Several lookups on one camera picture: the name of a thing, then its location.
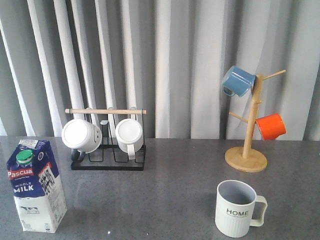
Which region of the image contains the orange enamel mug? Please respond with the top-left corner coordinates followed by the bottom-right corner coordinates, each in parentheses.
top-left (255, 113), bottom-right (287, 140)

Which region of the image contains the wooden mug tree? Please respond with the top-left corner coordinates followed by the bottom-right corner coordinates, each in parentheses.
top-left (224, 69), bottom-right (286, 173)

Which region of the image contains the black wire mug rack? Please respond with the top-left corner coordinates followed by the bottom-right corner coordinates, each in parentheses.
top-left (65, 107), bottom-right (147, 171)

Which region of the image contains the blue white milk carton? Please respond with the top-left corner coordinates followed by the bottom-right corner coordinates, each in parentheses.
top-left (6, 139), bottom-right (67, 233)

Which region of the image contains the blue enamel mug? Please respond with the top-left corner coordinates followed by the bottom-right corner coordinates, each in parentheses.
top-left (222, 65), bottom-right (256, 97)

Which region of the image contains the grey white curtain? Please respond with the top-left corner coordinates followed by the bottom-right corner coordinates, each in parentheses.
top-left (0, 0), bottom-right (320, 141)

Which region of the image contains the white smiley face mug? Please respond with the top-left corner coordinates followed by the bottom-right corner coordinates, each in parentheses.
top-left (61, 119), bottom-right (103, 162)

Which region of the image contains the cream HOME mug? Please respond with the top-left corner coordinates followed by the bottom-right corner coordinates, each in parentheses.
top-left (215, 179), bottom-right (268, 238)

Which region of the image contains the white ribbed mug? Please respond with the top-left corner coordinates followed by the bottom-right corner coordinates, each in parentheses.
top-left (115, 118), bottom-right (143, 160)

